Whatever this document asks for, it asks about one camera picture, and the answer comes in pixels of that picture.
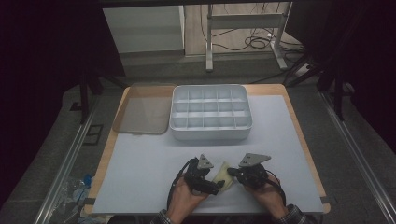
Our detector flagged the white cabinet panel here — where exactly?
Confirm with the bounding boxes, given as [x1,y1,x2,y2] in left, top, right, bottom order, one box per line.
[102,5,186,54]

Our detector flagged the white divided storage box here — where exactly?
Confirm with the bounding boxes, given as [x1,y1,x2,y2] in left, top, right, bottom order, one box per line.
[168,83,254,142]

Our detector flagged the person's right hand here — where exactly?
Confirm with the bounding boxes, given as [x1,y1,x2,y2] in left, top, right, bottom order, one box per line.
[245,173,290,219]

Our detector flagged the clear plastic bag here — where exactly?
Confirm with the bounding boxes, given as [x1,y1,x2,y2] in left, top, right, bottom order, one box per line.
[57,173,95,224]

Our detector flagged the aluminium rail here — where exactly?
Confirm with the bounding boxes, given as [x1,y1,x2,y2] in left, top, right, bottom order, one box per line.
[33,96,101,224]
[319,91,396,224]

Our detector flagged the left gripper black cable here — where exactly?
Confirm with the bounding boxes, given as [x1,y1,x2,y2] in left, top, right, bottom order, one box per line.
[166,158,199,210]

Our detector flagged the white metal desk frame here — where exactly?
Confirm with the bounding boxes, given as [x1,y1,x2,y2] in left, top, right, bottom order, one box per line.
[205,2,294,73]

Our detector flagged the person's left hand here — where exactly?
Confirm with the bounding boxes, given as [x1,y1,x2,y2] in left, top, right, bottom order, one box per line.
[168,178,210,220]

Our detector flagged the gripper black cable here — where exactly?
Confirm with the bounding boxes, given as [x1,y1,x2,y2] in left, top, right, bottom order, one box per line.
[166,158,199,210]
[264,169,288,207]

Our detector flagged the pale yellow cloth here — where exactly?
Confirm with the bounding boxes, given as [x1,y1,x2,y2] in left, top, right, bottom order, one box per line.
[211,161,235,192]

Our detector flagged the white table mat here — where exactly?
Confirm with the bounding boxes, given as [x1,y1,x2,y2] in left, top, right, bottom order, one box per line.
[92,94,325,216]

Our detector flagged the translucent box lid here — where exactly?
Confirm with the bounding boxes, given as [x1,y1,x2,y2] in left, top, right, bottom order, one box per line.
[111,84,177,135]

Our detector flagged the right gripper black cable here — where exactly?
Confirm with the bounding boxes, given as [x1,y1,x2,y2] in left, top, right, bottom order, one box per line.
[264,169,288,207]

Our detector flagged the black floor cables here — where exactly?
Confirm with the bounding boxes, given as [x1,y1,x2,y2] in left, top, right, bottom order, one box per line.
[214,27,304,53]

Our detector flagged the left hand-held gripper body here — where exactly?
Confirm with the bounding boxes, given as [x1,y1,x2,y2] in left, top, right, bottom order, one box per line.
[183,153,219,196]

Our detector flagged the white power strip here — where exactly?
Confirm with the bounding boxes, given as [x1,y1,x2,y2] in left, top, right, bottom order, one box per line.
[294,63,311,77]

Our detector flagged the black metal stand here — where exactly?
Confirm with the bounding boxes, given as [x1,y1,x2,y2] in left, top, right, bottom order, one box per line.
[285,52,347,122]
[78,70,129,125]

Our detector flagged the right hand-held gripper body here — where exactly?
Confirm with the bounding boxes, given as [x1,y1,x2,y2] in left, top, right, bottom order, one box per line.
[235,152,273,190]

